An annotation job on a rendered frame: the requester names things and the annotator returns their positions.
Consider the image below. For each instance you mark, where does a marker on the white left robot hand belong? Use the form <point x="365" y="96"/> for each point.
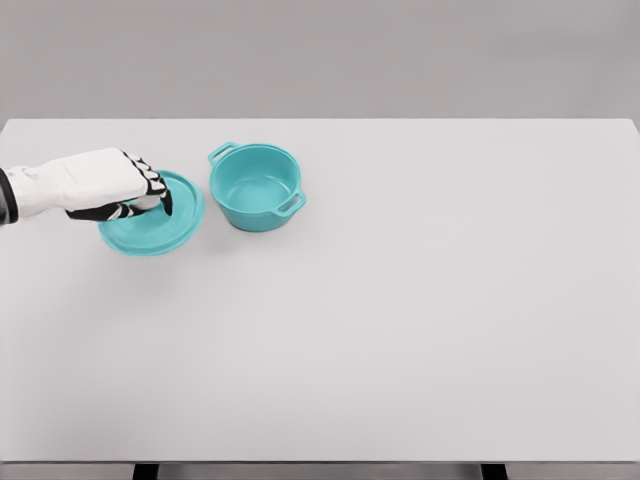
<point x="100" y="180"/>

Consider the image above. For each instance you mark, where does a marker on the teal pot lid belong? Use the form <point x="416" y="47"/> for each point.
<point x="150" y="232"/>

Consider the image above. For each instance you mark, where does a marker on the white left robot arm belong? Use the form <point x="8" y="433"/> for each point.
<point x="25" y="190"/>

